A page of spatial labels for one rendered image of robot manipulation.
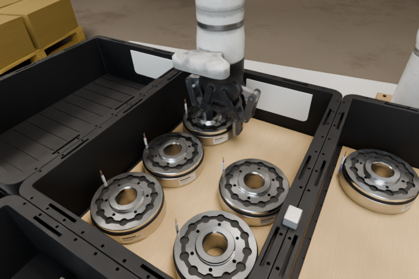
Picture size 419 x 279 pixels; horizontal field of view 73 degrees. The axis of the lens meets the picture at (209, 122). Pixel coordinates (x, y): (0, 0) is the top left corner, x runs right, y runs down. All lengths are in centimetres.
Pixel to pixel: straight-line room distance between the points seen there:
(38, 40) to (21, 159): 255
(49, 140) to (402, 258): 61
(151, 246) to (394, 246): 32
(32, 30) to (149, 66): 246
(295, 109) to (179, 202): 27
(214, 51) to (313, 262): 31
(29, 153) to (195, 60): 37
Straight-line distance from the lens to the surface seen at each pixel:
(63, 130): 66
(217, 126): 53
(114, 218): 42
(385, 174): 52
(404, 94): 74
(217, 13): 41
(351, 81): 106
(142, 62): 71
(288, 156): 52
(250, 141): 54
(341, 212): 47
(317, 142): 41
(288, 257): 31
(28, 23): 310
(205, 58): 41
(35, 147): 64
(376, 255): 45
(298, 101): 54
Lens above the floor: 119
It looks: 38 degrees down
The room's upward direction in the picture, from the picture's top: 3 degrees counter-clockwise
